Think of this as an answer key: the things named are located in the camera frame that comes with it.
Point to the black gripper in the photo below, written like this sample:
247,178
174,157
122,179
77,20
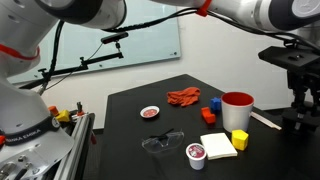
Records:
303,79

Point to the black clamp with knob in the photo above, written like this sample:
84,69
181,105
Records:
300,121

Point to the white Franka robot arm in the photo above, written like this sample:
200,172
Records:
23,110

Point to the black orange bar clamp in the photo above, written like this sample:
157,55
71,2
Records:
80,109

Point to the white cup red inside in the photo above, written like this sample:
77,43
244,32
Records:
236,116

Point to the yellow block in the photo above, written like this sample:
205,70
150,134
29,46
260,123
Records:
240,140

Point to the blue block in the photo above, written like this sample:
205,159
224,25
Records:
215,104

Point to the orange block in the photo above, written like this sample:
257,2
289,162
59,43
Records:
209,117

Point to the orange cloth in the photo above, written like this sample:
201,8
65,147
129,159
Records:
183,96

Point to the white coffee pod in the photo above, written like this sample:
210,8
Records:
196,156

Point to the clear safety glasses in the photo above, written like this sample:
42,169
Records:
166,141

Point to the small white red plate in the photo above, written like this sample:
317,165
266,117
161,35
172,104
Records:
149,112

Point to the glass whiteboard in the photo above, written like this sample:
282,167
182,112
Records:
150,43

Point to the red tag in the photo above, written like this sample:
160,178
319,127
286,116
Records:
93,139

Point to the yellow knob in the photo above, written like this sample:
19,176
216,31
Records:
63,116

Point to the orange knob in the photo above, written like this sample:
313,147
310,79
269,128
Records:
53,110

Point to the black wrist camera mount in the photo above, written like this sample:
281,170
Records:
286,57

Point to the black stereo camera bar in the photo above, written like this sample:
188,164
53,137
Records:
115,37

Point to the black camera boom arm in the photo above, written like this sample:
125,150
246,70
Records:
100,60

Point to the aluminium frame rails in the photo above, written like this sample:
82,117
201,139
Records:
75,150

